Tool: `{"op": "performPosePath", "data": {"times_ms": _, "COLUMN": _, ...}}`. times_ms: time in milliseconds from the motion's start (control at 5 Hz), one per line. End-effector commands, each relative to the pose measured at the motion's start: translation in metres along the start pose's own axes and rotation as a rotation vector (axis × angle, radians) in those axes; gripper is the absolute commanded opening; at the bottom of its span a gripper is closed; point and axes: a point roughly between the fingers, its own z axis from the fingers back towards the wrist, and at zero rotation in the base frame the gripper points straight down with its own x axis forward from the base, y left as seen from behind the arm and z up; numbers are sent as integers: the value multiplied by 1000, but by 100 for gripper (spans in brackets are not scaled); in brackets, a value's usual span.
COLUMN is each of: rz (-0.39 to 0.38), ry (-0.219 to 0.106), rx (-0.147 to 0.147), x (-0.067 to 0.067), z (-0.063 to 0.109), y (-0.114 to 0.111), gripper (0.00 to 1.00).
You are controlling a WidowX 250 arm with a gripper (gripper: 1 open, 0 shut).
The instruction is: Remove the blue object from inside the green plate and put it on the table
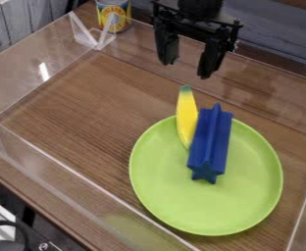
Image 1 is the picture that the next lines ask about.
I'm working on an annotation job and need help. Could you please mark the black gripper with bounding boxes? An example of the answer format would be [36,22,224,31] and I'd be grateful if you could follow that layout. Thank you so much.
[152,0,243,79]

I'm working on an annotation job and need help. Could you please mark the blue star-shaped block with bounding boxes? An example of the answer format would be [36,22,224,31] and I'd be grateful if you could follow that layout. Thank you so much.
[187,103,232,184]

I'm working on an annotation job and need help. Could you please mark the green round plate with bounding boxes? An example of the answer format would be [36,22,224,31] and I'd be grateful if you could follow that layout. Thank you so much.
[129,117,283,236]

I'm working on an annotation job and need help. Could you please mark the yellow labelled tin can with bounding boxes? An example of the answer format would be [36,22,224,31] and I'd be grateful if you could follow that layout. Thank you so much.
[94,0,132,33]

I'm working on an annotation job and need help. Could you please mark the yellow toy banana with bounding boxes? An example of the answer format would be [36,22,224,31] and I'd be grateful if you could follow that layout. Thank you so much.
[175,85,198,148]

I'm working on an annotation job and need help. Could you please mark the clear acrylic corner bracket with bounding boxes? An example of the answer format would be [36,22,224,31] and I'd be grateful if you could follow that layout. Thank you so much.
[69,12,116,51]

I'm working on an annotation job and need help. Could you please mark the clear acrylic enclosure wall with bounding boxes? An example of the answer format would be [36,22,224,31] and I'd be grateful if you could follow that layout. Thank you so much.
[0,14,306,251]

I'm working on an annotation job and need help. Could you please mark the black cable lower left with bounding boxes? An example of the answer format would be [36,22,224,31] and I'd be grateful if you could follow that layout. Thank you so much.
[0,220,34,251]

